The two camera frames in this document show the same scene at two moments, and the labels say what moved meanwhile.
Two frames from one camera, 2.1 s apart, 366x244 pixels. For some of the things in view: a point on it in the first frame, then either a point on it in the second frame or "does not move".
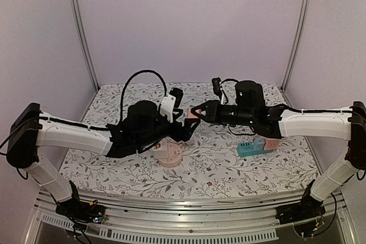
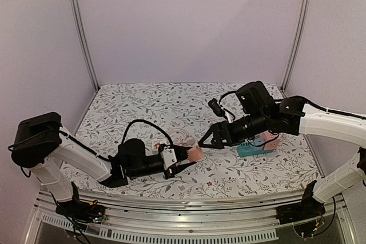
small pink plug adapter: x=190 y=115 -> x=195 y=154
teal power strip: x=247 y=148 does not move
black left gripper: x=186 y=134 -> x=176 y=170
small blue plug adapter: x=259 y=144 does not move
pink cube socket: x=271 y=144 does not move
